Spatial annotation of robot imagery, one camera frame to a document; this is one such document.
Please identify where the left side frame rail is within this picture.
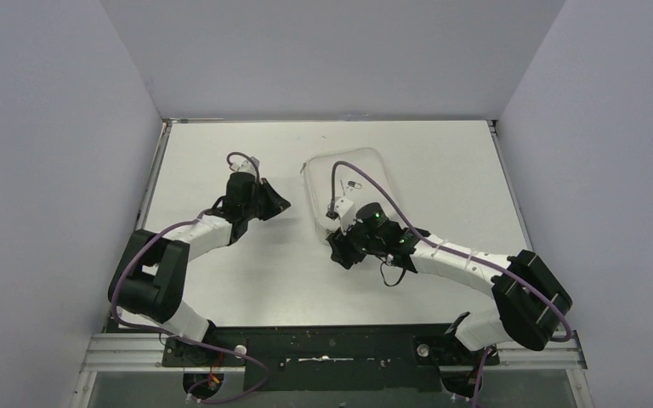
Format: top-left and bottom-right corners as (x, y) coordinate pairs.
(81, 332), (165, 372)

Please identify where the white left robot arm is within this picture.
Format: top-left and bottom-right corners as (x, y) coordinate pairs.
(107, 172), (291, 366)

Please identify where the grey storage box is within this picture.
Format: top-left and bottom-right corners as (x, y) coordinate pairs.
(301, 147), (397, 246)

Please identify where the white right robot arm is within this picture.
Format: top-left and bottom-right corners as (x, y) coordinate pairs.
(326, 198), (572, 365)

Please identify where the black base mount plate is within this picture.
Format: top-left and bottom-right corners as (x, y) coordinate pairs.
(162, 324), (499, 396)

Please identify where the aluminium frame rail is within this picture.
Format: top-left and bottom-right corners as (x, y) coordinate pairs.
(485, 331), (588, 371)

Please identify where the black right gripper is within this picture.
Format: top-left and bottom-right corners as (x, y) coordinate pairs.
(331, 213), (386, 269)

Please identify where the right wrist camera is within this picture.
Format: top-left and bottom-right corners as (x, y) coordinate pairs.
(326, 196), (356, 234)

